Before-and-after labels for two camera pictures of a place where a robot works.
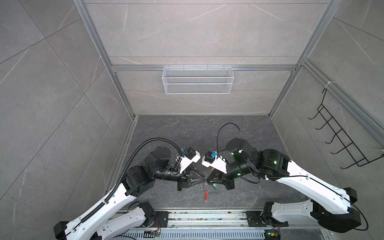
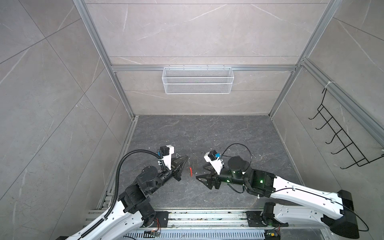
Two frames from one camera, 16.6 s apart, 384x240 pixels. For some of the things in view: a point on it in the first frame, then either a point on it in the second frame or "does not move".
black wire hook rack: [360, 160] does not move
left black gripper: [187, 176] → [177, 167]
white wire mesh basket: [197, 80] does not move
